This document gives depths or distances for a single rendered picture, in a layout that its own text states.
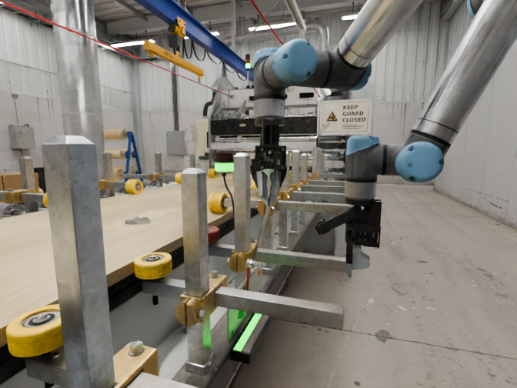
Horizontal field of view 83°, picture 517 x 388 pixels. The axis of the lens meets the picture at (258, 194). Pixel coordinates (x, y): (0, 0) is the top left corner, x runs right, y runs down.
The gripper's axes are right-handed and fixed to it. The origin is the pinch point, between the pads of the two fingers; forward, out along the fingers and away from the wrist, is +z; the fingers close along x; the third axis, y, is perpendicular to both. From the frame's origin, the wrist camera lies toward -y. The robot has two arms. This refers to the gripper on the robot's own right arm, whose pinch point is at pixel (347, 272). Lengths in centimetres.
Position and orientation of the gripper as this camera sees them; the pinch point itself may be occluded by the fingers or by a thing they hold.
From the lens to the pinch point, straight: 84.2
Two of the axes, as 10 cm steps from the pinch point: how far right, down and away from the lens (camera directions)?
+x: 3.1, -1.4, 9.4
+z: 0.0, 9.9, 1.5
